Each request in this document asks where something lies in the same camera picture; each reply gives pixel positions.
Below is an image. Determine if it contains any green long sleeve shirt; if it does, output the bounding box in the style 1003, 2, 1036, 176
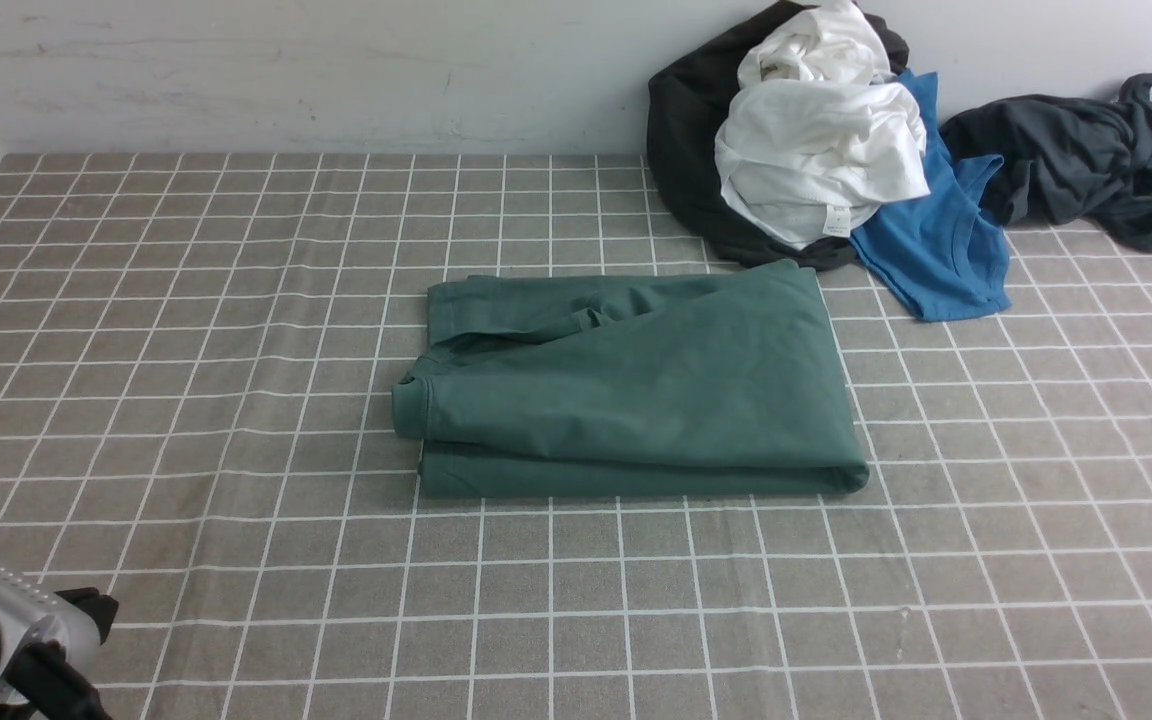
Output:
391, 262, 870, 498

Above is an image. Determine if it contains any white crumpled shirt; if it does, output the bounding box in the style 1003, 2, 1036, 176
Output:
717, 1, 929, 250

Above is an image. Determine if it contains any blue t-shirt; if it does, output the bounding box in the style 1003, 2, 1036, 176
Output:
850, 70, 1011, 323

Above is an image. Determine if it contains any black garment in pile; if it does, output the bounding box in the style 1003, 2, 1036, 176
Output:
646, 1, 909, 270

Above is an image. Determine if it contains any grey checkered tablecloth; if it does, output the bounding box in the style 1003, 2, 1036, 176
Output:
0, 154, 1152, 719

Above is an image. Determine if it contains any dark grey crumpled garment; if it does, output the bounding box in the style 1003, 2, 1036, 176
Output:
940, 73, 1152, 253

